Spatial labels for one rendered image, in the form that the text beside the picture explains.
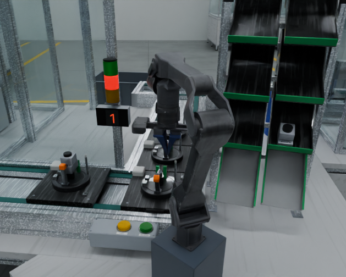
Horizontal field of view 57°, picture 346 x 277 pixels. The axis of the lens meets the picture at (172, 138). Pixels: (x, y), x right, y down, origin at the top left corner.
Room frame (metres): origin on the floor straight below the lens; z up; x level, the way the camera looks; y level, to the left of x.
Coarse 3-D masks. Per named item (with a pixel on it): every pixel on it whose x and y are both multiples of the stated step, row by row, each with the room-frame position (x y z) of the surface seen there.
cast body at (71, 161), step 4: (64, 152) 1.02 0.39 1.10; (68, 152) 1.02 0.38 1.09; (72, 152) 1.04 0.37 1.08; (64, 156) 1.01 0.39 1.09; (68, 156) 1.01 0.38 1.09; (72, 156) 1.01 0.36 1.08; (64, 160) 1.00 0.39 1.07; (68, 160) 1.00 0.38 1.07; (72, 160) 1.00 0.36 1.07; (76, 160) 1.04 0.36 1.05; (68, 164) 1.00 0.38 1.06; (72, 164) 1.00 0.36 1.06; (76, 164) 1.03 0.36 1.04; (68, 168) 0.99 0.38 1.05; (72, 168) 0.99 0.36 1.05; (68, 172) 0.99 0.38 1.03; (72, 172) 0.99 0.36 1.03
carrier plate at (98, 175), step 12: (84, 168) 1.12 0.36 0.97; (96, 168) 1.12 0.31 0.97; (108, 168) 1.12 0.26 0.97; (48, 180) 1.03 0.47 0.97; (96, 180) 1.03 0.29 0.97; (36, 192) 0.95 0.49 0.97; (48, 192) 0.95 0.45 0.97; (60, 192) 0.95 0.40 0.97; (72, 192) 0.95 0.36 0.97; (96, 192) 0.95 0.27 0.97; (60, 204) 0.90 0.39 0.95; (72, 204) 0.89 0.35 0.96; (84, 204) 0.89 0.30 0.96
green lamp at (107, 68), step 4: (104, 64) 1.10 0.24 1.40; (108, 64) 1.10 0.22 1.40; (112, 64) 1.10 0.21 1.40; (116, 64) 1.11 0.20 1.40; (104, 68) 1.11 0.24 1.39; (108, 68) 1.10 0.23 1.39; (112, 68) 1.10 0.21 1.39; (116, 68) 1.11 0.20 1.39; (104, 72) 1.11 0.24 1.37; (108, 72) 1.10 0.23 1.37; (112, 72) 1.10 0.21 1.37; (116, 72) 1.11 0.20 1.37
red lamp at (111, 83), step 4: (104, 76) 1.11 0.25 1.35; (108, 76) 1.10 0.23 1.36; (112, 76) 1.10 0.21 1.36; (116, 76) 1.11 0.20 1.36; (108, 80) 1.10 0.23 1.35; (112, 80) 1.10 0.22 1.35; (116, 80) 1.11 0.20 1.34; (108, 84) 1.10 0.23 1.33; (112, 84) 1.10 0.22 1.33; (116, 84) 1.11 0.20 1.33; (108, 88) 1.10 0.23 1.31; (112, 88) 1.10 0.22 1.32; (116, 88) 1.10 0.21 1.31
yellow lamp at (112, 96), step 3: (105, 90) 1.11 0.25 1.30; (108, 90) 1.10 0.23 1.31; (111, 90) 1.10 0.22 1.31; (114, 90) 1.10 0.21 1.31; (117, 90) 1.11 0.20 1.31; (108, 93) 1.10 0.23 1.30; (111, 93) 1.10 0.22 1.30; (114, 93) 1.10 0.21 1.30; (117, 93) 1.11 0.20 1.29; (108, 96) 1.10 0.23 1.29; (111, 96) 1.10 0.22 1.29; (114, 96) 1.10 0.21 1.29; (117, 96) 1.11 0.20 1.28; (108, 99) 1.10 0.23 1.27; (111, 99) 1.10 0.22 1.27; (114, 99) 1.10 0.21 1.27; (117, 99) 1.11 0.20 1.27; (108, 102) 1.10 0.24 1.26; (111, 102) 1.10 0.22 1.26; (114, 102) 1.10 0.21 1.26
